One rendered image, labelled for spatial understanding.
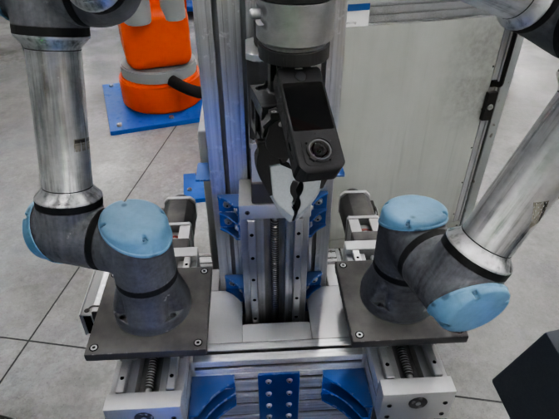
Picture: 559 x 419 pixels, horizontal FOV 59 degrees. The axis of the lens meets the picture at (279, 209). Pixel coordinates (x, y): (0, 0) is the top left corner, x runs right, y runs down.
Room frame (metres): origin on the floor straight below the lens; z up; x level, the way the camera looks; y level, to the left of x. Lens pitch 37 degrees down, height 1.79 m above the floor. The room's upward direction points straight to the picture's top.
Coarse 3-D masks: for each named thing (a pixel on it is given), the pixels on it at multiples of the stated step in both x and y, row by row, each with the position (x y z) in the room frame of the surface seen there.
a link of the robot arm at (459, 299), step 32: (544, 128) 0.60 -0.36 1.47; (512, 160) 0.61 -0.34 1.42; (544, 160) 0.58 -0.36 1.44; (512, 192) 0.58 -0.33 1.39; (544, 192) 0.56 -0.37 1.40; (480, 224) 0.58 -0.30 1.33; (512, 224) 0.56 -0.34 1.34; (416, 256) 0.61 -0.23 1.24; (448, 256) 0.56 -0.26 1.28; (480, 256) 0.54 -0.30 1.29; (416, 288) 0.57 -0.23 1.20; (448, 288) 0.53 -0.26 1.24; (480, 288) 0.51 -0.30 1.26; (448, 320) 0.50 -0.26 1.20; (480, 320) 0.52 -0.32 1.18
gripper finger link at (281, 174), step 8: (280, 160) 0.47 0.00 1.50; (272, 168) 0.45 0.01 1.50; (280, 168) 0.46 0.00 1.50; (288, 168) 0.46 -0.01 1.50; (272, 176) 0.45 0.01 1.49; (280, 176) 0.46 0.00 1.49; (288, 176) 0.46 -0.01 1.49; (272, 184) 0.45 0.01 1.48; (280, 184) 0.46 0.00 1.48; (288, 184) 0.46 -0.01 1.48; (272, 192) 0.46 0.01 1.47; (280, 192) 0.46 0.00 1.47; (288, 192) 0.46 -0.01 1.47; (272, 200) 0.46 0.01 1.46; (280, 200) 0.46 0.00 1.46; (288, 200) 0.46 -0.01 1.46; (280, 208) 0.46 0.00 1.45; (288, 208) 0.46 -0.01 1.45; (288, 216) 0.46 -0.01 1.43
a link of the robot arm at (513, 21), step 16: (464, 0) 0.69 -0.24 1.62; (480, 0) 0.68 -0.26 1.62; (496, 0) 0.68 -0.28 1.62; (512, 0) 0.68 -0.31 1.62; (528, 0) 0.69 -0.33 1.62; (544, 0) 0.69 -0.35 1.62; (512, 16) 0.70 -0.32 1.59; (528, 16) 0.70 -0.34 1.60; (544, 16) 0.69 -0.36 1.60; (528, 32) 0.71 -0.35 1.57; (544, 32) 0.70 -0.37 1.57; (544, 48) 0.71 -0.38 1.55
